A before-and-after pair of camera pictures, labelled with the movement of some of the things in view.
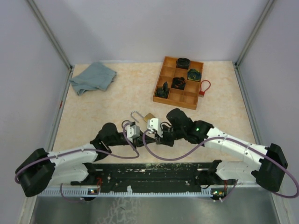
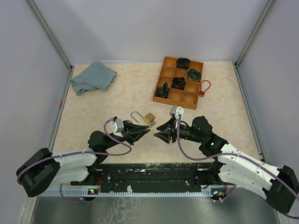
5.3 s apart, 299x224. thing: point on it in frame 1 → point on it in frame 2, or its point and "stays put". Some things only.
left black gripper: [138, 142] → [132, 132]
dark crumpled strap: [163, 92] stays put
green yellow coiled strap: [194, 75] stays put
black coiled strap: [182, 63] stays put
